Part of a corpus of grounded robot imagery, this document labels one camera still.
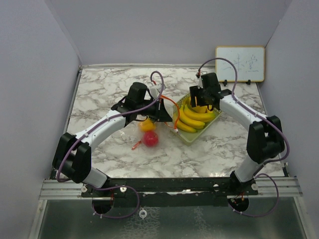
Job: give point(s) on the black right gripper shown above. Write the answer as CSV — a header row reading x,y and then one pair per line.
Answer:
x,y
195,91

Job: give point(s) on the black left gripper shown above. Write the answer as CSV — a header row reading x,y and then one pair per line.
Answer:
x,y
161,114

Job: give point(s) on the orange toy bell pepper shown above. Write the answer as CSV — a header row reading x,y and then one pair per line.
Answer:
x,y
147,125

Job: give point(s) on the clear orange-zip bag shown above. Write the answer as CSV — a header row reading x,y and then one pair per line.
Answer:
x,y
174,127

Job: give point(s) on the red toy apple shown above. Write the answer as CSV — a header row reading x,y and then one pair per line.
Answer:
x,y
150,139

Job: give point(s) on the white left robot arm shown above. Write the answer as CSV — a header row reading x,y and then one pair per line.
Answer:
x,y
73,153

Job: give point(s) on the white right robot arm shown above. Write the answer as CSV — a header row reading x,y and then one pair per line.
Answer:
x,y
265,139

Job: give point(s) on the yellow toy banana bunch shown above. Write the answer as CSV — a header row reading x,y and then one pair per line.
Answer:
x,y
191,121

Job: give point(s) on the pale green perforated basket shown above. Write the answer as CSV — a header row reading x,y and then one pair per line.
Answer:
x,y
189,138

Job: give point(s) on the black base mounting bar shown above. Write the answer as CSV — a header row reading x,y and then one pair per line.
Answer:
x,y
170,192

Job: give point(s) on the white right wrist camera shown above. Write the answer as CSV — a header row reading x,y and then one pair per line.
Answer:
x,y
199,79

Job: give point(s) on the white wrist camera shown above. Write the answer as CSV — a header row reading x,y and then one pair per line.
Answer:
x,y
154,91
199,79

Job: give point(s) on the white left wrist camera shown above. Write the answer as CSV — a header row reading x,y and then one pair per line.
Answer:
x,y
154,91

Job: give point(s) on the small whiteboard with wooden frame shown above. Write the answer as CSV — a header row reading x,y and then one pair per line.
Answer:
x,y
249,62

